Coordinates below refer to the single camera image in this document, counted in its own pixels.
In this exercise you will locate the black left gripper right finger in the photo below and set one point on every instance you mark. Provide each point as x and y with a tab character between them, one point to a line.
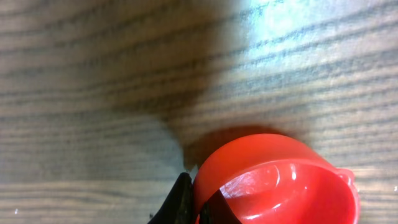
217	211

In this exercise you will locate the red plastic measuring scoop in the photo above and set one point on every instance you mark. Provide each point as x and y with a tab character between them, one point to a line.
271	178

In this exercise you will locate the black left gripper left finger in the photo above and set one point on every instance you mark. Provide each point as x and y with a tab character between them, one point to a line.
178	205

